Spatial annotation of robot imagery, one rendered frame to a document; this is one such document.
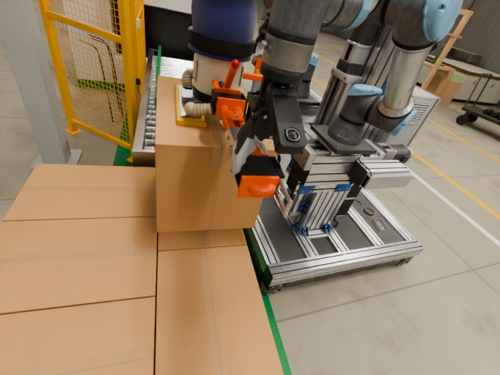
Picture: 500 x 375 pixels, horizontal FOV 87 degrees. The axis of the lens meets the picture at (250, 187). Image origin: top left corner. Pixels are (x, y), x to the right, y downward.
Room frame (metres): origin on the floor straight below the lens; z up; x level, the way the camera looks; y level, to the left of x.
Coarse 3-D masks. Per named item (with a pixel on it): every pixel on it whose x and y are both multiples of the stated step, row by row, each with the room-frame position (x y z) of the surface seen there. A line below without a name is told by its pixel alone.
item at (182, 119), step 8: (176, 88) 1.05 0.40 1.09; (184, 88) 1.06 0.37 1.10; (192, 88) 1.08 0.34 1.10; (176, 96) 0.97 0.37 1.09; (176, 104) 0.90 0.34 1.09; (184, 104) 0.90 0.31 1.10; (176, 112) 0.84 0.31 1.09; (184, 112) 0.84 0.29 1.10; (176, 120) 0.79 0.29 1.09; (184, 120) 0.79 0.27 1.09; (192, 120) 0.81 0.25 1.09; (200, 120) 0.82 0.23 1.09
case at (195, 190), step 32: (160, 96) 0.97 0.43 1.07; (160, 128) 0.73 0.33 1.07; (192, 128) 0.79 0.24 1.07; (224, 128) 0.85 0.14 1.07; (160, 160) 0.64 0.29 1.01; (192, 160) 0.68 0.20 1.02; (224, 160) 0.72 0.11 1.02; (160, 192) 0.64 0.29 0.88; (192, 192) 0.69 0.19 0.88; (224, 192) 0.73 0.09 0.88; (160, 224) 0.64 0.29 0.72; (192, 224) 0.69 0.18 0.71; (224, 224) 0.74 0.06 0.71
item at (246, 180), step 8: (248, 160) 0.44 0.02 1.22; (256, 160) 0.45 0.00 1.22; (264, 160) 0.46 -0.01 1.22; (248, 168) 0.41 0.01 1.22; (256, 168) 0.42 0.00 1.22; (264, 168) 0.43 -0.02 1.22; (272, 168) 0.44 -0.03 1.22; (240, 176) 0.43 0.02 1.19; (248, 176) 0.39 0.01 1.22; (256, 176) 0.39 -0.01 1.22; (264, 176) 0.40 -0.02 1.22; (272, 176) 0.41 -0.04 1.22; (240, 184) 0.38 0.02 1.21; (248, 184) 0.39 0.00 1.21; (264, 184) 0.40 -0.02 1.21; (272, 184) 0.40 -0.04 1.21; (240, 192) 0.38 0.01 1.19; (248, 192) 0.39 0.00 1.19
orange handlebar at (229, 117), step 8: (216, 80) 0.90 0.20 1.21; (256, 80) 1.08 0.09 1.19; (224, 112) 0.65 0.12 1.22; (232, 112) 0.67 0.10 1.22; (240, 112) 0.68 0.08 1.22; (224, 120) 0.64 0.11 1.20; (232, 120) 0.68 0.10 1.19; (240, 120) 0.64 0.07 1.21; (256, 152) 0.51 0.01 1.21; (256, 184) 0.39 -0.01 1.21; (256, 192) 0.38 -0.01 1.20; (264, 192) 0.38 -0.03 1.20; (272, 192) 0.39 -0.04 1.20
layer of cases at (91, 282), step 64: (64, 192) 0.83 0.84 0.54; (128, 192) 0.94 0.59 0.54; (0, 256) 0.46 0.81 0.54; (64, 256) 0.52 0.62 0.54; (128, 256) 0.59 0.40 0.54; (192, 256) 0.67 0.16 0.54; (0, 320) 0.27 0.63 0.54; (64, 320) 0.32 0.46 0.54; (128, 320) 0.36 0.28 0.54; (192, 320) 0.42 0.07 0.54; (256, 320) 0.48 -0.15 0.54
